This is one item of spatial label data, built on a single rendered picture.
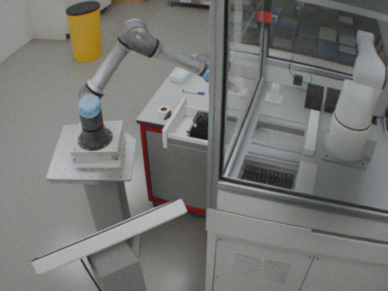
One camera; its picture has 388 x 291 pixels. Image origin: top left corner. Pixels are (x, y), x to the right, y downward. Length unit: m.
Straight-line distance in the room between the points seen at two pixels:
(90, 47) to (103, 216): 2.62
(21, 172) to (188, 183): 1.49
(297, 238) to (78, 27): 3.51
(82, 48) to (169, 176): 2.46
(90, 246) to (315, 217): 0.80
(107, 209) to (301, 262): 1.15
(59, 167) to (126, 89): 2.06
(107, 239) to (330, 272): 1.01
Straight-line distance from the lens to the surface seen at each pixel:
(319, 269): 1.80
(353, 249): 1.65
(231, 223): 1.61
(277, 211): 1.51
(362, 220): 1.51
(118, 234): 1.21
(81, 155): 2.07
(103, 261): 1.32
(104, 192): 2.23
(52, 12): 5.39
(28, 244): 2.83
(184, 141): 1.97
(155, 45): 1.85
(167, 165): 2.48
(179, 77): 2.59
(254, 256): 1.77
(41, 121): 3.87
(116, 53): 1.99
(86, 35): 4.54
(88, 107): 1.95
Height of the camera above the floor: 2.12
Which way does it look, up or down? 40 degrees down
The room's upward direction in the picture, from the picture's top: straight up
